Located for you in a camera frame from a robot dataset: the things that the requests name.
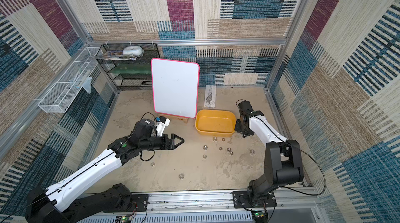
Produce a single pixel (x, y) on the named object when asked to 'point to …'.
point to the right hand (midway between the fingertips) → (241, 128)
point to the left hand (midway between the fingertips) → (178, 140)
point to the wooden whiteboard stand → (185, 119)
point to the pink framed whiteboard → (175, 87)
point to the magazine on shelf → (115, 55)
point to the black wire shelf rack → (130, 74)
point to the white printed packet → (210, 97)
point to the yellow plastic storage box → (215, 123)
